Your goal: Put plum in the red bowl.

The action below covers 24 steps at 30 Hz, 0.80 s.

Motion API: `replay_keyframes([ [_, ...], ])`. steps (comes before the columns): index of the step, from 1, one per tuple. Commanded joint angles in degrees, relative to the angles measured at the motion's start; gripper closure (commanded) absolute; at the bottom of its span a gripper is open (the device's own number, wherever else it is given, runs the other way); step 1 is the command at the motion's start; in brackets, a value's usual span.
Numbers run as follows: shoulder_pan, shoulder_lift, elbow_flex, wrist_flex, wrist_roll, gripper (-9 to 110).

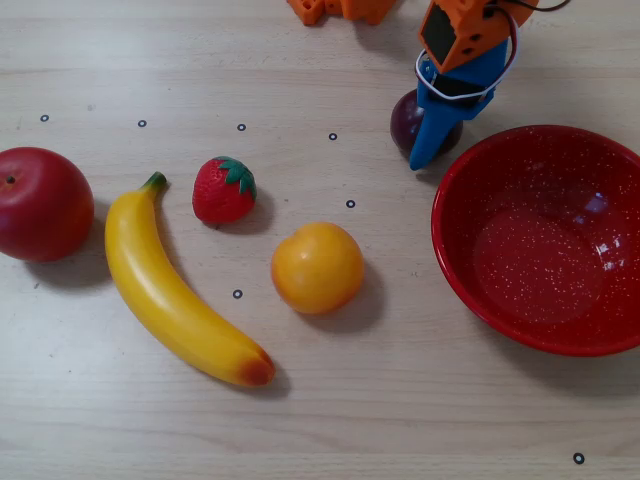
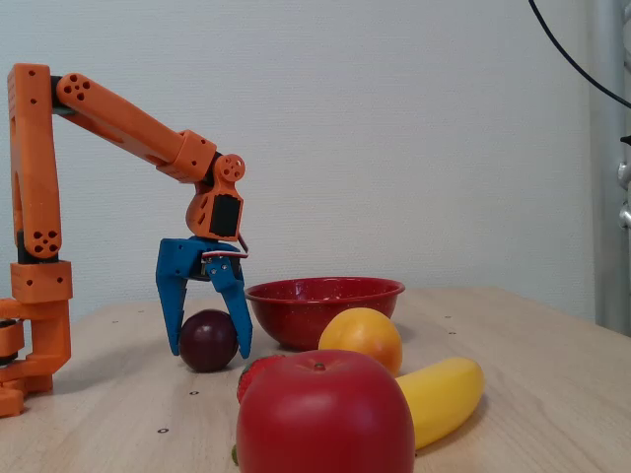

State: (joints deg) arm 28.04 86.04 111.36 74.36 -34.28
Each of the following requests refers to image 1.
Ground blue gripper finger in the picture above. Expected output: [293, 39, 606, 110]
[408, 106, 481, 173]

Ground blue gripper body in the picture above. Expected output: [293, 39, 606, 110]
[414, 38, 511, 122]

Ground dark purple plum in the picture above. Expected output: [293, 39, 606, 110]
[389, 89, 464, 157]

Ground red speckled bowl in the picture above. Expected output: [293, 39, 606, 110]
[430, 124, 640, 359]

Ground orange round fruit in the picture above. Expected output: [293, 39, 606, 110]
[270, 221, 366, 316]

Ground red strawberry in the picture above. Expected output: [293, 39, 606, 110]
[192, 155, 259, 225]

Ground yellow banana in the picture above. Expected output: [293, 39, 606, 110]
[104, 171, 277, 388]

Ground red apple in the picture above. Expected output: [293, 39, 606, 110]
[0, 146, 96, 264]

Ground red white black servo wire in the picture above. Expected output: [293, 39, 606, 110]
[414, 0, 572, 102]

